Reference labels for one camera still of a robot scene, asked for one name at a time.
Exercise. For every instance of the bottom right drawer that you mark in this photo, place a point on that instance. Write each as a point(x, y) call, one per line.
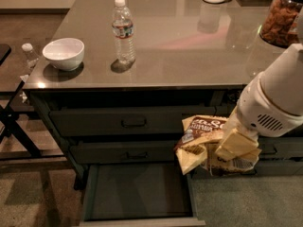
point(262, 168)

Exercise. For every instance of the middle right drawer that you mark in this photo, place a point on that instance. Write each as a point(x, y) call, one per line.
point(285, 148)

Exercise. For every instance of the small bottle on side table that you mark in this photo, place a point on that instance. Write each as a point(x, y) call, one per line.
point(31, 55)

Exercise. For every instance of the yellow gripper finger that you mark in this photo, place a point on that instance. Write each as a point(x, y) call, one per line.
point(238, 144)
point(251, 156)

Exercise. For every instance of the brown chip bag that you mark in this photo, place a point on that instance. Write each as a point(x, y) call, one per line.
point(203, 134)

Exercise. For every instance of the dark snack bag in drawer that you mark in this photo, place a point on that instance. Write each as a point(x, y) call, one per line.
point(233, 96)

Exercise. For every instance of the black side table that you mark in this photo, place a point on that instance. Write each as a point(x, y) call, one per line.
point(9, 117)

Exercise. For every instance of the clear plastic water bottle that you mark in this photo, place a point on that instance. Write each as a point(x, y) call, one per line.
point(123, 29)

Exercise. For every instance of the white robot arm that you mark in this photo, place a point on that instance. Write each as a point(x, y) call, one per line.
point(283, 80)

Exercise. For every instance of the middle left drawer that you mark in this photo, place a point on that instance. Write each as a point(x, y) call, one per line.
point(123, 152)

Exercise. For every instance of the top left drawer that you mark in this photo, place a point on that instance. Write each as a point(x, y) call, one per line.
point(124, 121)

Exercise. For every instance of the open bottom left drawer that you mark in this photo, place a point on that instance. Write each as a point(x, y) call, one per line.
point(139, 195)

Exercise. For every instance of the clear snack jar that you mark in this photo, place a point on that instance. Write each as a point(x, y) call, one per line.
point(280, 25)

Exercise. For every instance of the white ceramic bowl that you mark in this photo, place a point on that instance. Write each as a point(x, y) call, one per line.
point(64, 54)

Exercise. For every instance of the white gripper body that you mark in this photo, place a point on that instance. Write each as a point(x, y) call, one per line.
point(258, 109)

